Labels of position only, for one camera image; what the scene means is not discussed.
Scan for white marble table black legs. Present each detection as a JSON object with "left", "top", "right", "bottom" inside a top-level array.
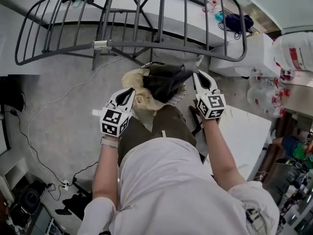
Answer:
[{"left": 189, "top": 105, "right": 272, "bottom": 181}]

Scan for empty clear water jugs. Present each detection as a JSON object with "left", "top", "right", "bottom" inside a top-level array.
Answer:
[{"left": 246, "top": 77, "right": 287, "bottom": 118}]

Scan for pale yellow clothes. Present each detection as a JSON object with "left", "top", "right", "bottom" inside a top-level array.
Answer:
[{"left": 121, "top": 69, "right": 169, "bottom": 129}]

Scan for clear bottle red label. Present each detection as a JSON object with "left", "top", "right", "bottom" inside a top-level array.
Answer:
[{"left": 201, "top": 0, "right": 218, "bottom": 14}]

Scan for white ribbed laundry basket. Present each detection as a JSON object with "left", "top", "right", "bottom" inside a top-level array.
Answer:
[{"left": 139, "top": 62, "right": 187, "bottom": 106}]

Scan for large clear water jug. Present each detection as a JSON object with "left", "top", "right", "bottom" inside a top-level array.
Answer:
[{"left": 272, "top": 32, "right": 313, "bottom": 72}]

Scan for person's white shirt torso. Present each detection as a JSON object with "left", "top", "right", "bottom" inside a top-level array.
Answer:
[{"left": 82, "top": 137, "right": 281, "bottom": 235}]

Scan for white shelf unit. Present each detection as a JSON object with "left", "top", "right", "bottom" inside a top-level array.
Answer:
[{"left": 0, "top": 155, "right": 29, "bottom": 195}]

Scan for dark purple bag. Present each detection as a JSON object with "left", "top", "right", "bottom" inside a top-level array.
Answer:
[{"left": 224, "top": 13, "right": 255, "bottom": 34}]

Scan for person's olive trouser legs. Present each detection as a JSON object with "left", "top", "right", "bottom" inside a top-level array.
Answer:
[{"left": 117, "top": 104, "right": 198, "bottom": 166}]

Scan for person's right forearm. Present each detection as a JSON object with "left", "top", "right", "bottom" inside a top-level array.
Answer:
[{"left": 201, "top": 117, "right": 246, "bottom": 193}]

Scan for white box cabinet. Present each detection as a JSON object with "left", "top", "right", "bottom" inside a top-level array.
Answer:
[{"left": 209, "top": 33, "right": 281, "bottom": 78}]

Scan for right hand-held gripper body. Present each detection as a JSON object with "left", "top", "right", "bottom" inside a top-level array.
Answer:
[{"left": 195, "top": 89, "right": 227, "bottom": 120}]

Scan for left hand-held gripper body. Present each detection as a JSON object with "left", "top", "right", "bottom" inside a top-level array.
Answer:
[{"left": 92, "top": 103, "right": 134, "bottom": 138}]

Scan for person's left forearm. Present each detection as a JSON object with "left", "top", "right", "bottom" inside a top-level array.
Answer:
[{"left": 92, "top": 145, "right": 123, "bottom": 201}]

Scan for dark grey clothes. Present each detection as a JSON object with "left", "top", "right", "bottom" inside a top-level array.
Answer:
[{"left": 142, "top": 64, "right": 196, "bottom": 105}]

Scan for grey metal drying rack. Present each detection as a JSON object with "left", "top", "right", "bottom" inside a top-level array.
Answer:
[{"left": 14, "top": 0, "right": 248, "bottom": 71}]

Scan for beige wristband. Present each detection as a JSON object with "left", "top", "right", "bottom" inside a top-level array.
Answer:
[{"left": 100, "top": 136, "right": 119, "bottom": 148}]

